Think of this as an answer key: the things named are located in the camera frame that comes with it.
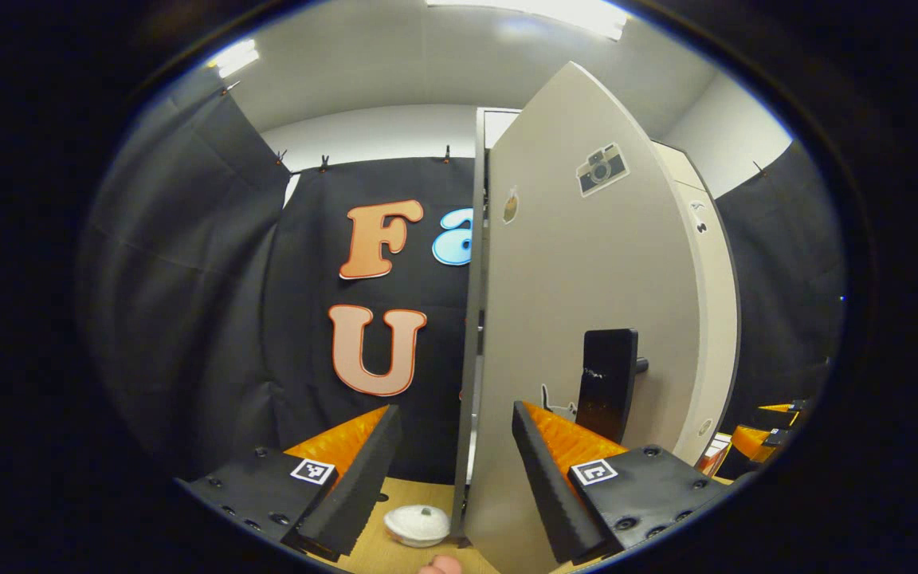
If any orange and white book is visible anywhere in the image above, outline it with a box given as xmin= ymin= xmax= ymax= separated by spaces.
xmin=696 ymin=433 xmax=733 ymax=478

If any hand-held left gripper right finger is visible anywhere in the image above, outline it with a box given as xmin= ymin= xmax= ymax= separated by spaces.
xmin=512 ymin=401 xmax=731 ymax=565

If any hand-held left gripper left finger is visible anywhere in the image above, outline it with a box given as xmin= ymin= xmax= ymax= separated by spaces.
xmin=180 ymin=404 xmax=402 ymax=561

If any white cabinet door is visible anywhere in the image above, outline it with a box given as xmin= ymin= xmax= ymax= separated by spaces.
xmin=453 ymin=61 xmax=703 ymax=574
xmin=650 ymin=142 xmax=741 ymax=467

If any white round lidded container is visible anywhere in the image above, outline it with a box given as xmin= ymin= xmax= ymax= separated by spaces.
xmin=383 ymin=504 xmax=452 ymax=548

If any ceiling light panel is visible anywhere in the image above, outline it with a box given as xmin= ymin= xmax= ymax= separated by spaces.
xmin=427 ymin=0 xmax=631 ymax=41
xmin=208 ymin=40 xmax=261 ymax=79

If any white shoe cabinet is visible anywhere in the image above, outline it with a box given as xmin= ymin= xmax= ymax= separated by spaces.
xmin=453 ymin=61 xmax=741 ymax=574

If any black door handle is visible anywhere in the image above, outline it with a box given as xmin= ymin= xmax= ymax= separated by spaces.
xmin=575 ymin=328 xmax=649 ymax=445

